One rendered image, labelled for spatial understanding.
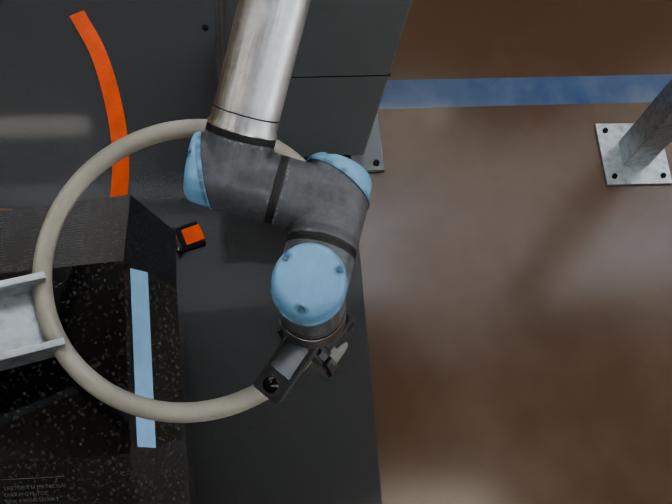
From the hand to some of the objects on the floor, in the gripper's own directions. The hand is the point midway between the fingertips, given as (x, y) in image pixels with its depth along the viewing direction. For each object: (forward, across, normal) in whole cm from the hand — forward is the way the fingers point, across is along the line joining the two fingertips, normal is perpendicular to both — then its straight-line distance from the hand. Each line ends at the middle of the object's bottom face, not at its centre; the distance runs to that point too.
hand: (308, 362), depth 143 cm
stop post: (+106, -18, -124) cm, 164 cm away
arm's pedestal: (+93, +70, -71) cm, 136 cm away
